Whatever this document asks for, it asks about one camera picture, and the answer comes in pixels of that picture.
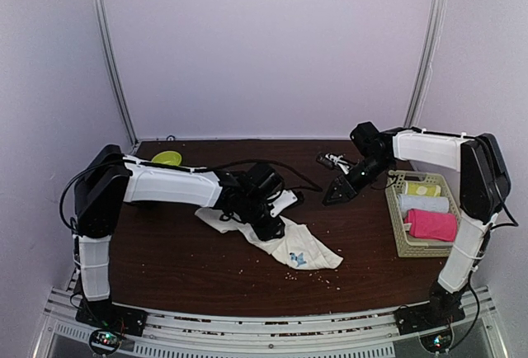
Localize yellow rolled towel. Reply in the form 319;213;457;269
403;181;441;197

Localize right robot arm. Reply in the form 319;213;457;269
317;122;512;327

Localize right aluminium frame post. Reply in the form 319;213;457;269
403;0;447;127

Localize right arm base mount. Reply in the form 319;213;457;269
394;303;465;354

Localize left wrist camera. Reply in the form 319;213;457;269
267;190;304;218

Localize aluminium frame post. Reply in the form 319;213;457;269
403;0;447;127
92;0;139;147

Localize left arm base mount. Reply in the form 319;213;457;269
75;299;148;356

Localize aluminium front rail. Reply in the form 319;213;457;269
32;285;508;358

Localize light blue rolled towel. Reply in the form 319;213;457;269
398;194;450;214

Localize left aluminium frame post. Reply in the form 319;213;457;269
92;0;139;147

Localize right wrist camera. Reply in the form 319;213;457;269
316;153;354;174

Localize left black cable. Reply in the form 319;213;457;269
59;159;325;231

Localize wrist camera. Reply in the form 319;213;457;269
316;153;354;174
267;190;304;218

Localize right black cable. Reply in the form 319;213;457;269
461;184;521;334

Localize black cable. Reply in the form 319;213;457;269
461;184;521;334
59;159;325;231

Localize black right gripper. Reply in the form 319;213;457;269
323;154;394;205

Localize white towel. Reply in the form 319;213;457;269
195;208;343;271

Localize green bowl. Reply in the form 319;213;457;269
152;150;182;167

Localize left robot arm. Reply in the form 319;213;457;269
67;144;297;328

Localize pink towel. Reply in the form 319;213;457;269
404;210;458;243

